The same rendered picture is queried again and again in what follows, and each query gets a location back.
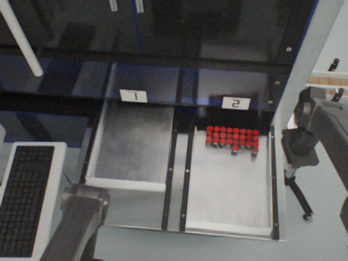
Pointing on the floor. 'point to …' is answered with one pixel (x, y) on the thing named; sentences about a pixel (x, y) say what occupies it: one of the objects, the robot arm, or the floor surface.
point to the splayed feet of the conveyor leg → (300, 200)
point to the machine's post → (305, 59)
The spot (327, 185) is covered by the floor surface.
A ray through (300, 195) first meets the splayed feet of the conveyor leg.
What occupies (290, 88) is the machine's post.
